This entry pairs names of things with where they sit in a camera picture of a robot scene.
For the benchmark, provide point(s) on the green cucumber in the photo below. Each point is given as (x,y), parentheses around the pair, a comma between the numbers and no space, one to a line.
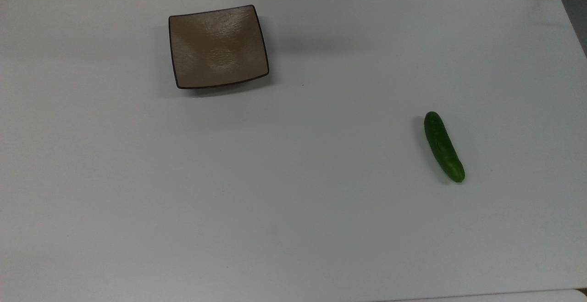
(443,148)

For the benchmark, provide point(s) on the square brown ceramic plate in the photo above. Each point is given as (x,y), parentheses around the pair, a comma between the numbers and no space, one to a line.
(218,47)

